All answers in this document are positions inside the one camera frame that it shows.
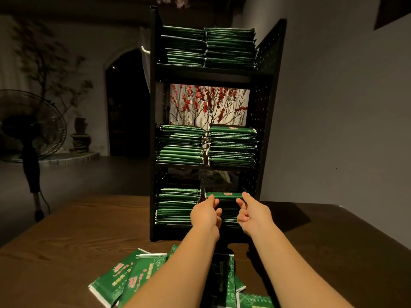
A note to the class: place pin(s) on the bare branched tree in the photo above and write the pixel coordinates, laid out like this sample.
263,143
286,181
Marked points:
51,61

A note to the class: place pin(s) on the red berry branches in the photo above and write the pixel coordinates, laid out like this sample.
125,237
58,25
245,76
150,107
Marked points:
209,104

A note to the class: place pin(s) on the person's right forearm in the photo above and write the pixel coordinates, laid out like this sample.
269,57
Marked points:
302,269

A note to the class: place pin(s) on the pile of green packets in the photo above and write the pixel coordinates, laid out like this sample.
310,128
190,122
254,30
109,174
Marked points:
122,279

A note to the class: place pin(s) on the black metal shelf rack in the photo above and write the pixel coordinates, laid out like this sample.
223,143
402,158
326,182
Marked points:
270,93

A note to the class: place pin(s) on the black standing fan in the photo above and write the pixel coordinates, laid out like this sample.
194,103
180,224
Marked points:
29,125

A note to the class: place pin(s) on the person's left forearm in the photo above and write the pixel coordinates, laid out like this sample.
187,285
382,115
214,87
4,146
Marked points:
173,269

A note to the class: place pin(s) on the person's left hand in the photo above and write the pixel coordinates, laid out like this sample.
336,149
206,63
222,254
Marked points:
205,216

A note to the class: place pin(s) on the dark vase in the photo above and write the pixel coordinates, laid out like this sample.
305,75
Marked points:
80,134

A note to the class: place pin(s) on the white hook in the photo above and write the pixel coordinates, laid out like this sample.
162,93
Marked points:
145,50

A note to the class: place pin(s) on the pink hanging flower decoration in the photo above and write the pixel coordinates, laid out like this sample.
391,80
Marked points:
173,0

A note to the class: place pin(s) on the person's right hand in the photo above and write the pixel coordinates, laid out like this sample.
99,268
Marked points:
255,216

